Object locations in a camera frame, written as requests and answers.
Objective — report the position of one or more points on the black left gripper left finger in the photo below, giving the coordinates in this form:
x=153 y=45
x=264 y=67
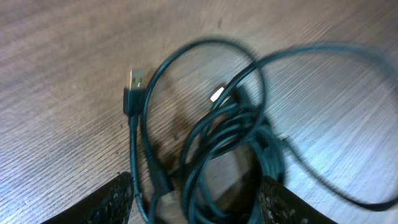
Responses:
x=110 y=204

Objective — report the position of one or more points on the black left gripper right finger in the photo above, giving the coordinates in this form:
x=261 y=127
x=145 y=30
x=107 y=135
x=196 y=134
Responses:
x=281 y=206

